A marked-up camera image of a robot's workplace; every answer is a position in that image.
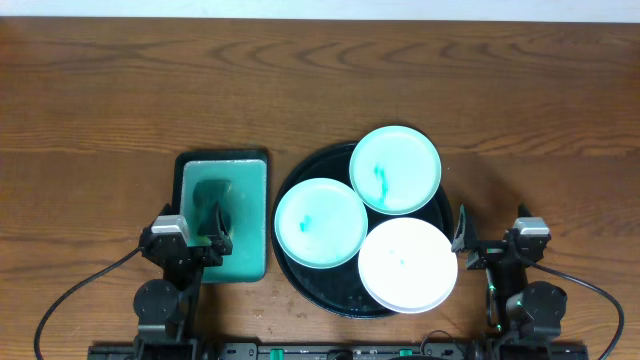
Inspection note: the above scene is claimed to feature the green yellow sponge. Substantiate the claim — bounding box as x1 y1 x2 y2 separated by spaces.
192 179 231 243

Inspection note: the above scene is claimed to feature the mint plate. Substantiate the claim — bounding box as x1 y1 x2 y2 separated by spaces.
349 125 442 216
274 178 368 269

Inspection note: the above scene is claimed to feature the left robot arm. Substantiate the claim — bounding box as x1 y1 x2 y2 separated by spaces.
133 202 233 360

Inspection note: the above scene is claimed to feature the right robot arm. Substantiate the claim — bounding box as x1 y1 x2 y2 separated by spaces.
451 205 567 359

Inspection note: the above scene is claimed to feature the dark green rectangular water tray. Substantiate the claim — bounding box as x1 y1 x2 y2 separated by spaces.
172 149 268 284

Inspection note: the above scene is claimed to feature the white plate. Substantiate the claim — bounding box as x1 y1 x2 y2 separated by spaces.
358 217 458 314

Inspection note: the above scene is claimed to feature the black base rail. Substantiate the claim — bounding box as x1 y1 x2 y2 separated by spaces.
87 341 590 360

